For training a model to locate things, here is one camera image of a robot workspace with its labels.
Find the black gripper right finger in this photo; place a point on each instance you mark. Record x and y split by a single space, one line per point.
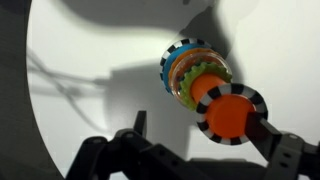
286 156

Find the orange stacking post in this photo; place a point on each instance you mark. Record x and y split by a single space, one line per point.
230 116

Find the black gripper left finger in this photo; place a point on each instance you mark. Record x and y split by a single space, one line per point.
133 153

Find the black white striped stacker base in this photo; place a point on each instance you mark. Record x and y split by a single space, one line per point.
181 42

